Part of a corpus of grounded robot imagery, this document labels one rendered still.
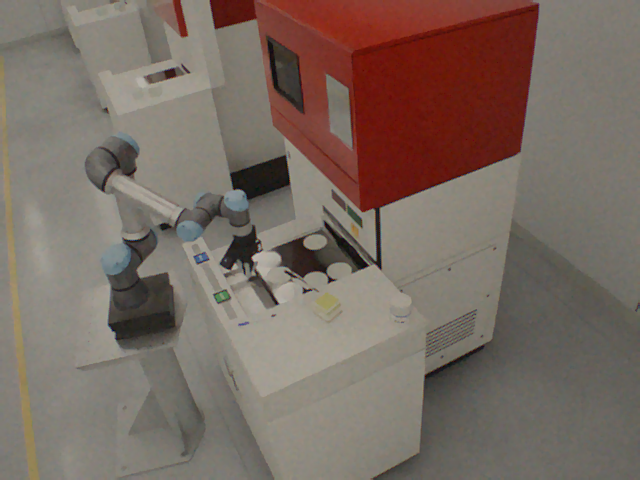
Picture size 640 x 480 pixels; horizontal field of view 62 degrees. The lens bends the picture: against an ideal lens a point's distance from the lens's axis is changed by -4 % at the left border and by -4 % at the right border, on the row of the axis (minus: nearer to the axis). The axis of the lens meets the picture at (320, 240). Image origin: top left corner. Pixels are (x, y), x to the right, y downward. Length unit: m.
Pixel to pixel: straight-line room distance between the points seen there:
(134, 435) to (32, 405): 0.68
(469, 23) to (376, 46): 0.35
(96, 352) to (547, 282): 2.56
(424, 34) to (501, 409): 1.86
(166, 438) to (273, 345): 1.20
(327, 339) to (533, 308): 1.77
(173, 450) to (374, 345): 1.38
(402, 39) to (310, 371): 1.07
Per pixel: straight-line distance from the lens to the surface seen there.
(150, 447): 2.98
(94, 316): 2.48
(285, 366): 1.86
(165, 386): 2.64
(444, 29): 1.88
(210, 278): 2.24
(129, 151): 2.06
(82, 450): 3.14
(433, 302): 2.54
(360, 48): 1.72
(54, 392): 3.45
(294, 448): 2.11
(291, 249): 2.38
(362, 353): 1.88
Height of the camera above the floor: 2.41
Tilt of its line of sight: 39 degrees down
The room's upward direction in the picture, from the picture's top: 7 degrees counter-clockwise
